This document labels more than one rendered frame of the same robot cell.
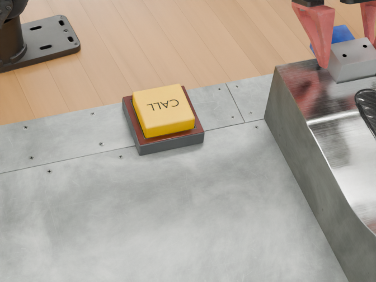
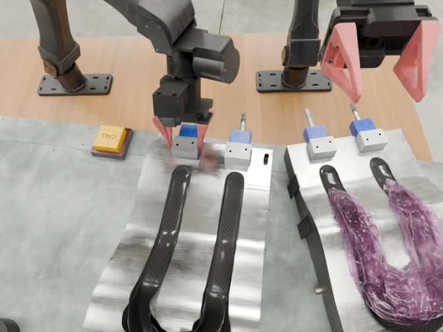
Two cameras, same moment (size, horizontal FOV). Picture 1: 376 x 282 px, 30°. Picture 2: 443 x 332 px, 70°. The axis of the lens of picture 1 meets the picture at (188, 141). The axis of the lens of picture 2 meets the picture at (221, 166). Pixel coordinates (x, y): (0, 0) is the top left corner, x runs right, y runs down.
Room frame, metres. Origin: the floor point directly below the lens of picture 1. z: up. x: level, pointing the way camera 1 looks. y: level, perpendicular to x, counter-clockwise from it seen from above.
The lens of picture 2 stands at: (0.36, -0.43, 1.45)
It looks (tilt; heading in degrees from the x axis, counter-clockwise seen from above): 62 degrees down; 36
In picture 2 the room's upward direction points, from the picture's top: 5 degrees counter-clockwise
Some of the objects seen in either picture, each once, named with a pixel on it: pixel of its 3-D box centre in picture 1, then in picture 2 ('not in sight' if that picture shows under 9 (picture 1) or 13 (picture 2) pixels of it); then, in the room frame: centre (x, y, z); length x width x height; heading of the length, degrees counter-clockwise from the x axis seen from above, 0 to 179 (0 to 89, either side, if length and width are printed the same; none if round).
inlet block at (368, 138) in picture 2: not in sight; (360, 126); (0.86, -0.47, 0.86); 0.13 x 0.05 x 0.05; 40
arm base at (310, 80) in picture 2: not in sight; (295, 71); (0.96, -0.26, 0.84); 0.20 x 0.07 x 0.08; 121
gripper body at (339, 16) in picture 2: not in sight; (367, 20); (0.72, -0.40, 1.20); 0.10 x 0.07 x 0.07; 120
